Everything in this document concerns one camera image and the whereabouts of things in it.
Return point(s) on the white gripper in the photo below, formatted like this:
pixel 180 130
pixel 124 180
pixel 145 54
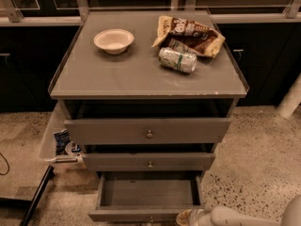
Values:
pixel 205 218

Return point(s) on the grey bottom drawer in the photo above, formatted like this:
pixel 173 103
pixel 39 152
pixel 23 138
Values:
pixel 146 196

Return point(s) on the grey drawer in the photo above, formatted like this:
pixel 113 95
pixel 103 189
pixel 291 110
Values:
pixel 148 161
pixel 146 196
pixel 147 131

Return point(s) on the grey middle drawer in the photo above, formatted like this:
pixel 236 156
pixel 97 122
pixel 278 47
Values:
pixel 148 161

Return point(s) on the grey top drawer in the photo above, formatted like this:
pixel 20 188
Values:
pixel 147 131

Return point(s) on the grey drawer cabinet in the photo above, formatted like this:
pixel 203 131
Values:
pixel 133 85

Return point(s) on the blue snack packet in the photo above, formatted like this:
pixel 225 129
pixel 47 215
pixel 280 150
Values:
pixel 64 145

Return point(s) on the clear plastic bin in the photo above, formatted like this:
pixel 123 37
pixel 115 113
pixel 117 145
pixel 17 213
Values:
pixel 47 145

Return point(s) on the black floor bar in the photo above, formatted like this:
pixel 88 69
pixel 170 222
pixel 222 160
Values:
pixel 48 175

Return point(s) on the silver green soda can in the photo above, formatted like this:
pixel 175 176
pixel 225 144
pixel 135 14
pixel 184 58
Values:
pixel 181 62

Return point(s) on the brown chip bag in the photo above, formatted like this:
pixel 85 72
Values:
pixel 186 36

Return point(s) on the white paper bowl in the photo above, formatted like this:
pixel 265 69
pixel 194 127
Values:
pixel 114 41

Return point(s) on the white cylindrical post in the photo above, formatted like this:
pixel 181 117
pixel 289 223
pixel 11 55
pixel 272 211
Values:
pixel 291 100

